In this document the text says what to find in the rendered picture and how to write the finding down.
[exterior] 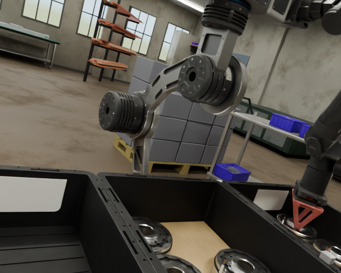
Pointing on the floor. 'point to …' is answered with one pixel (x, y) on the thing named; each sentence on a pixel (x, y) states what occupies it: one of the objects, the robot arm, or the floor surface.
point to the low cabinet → (266, 113)
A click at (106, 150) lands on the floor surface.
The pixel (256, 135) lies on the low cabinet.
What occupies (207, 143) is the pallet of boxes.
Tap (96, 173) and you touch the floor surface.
